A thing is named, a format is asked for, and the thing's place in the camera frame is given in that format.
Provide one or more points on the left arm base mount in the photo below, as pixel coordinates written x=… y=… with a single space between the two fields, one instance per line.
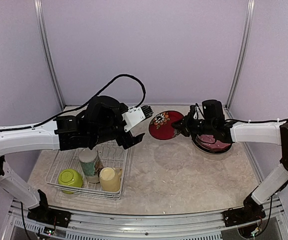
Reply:
x=44 y=214

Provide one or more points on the black rimmed striped plate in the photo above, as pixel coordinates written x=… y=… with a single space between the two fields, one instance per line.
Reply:
x=209 y=151

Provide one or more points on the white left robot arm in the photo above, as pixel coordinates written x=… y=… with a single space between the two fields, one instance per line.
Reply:
x=104 y=119

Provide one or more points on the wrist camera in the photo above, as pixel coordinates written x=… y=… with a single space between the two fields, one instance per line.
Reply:
x=194 y=111
x=136 y=115

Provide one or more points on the aluminium corner post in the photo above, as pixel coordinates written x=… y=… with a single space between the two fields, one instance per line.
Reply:
x=242 y=53
x=47 y=53

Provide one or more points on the left aluminium corner post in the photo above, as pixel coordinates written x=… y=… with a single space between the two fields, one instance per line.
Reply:
x=47 y=53

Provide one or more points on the floral patterned tall mug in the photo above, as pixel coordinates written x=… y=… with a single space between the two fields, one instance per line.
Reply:
x=91 y=164

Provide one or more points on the maroon pink plate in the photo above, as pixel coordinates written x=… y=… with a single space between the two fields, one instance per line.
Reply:
x=210 y=143

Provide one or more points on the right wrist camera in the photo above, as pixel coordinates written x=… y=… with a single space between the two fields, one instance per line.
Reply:
x=194 y=111

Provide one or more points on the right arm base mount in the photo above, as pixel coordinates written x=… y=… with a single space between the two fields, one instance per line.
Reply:
x=249 y=212

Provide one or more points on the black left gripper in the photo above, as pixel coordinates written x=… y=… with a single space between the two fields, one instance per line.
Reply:
x=130 y=140

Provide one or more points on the lime green bowl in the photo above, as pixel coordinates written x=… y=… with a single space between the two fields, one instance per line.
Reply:
x=70 y=178

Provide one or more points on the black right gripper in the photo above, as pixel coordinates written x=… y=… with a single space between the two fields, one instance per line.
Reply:
x=184 y=127

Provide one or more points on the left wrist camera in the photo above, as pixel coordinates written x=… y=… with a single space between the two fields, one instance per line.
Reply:
x=136 y=115

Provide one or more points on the small black plate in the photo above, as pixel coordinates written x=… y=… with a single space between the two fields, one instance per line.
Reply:
x=161 y=128

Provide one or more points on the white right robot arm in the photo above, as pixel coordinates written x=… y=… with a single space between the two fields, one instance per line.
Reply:
x=231 y=131

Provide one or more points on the white wire dish rack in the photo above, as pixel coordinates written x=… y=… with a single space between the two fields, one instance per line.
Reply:
x=110 y=154

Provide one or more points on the yellow mug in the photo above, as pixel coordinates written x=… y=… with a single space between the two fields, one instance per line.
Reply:
x=110 y=179

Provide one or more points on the right aluminium corner post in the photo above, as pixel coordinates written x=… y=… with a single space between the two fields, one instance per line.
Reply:
x=242 y=53

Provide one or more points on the aluminium front frame rail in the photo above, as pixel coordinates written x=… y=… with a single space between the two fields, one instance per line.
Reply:
x=87 y=225

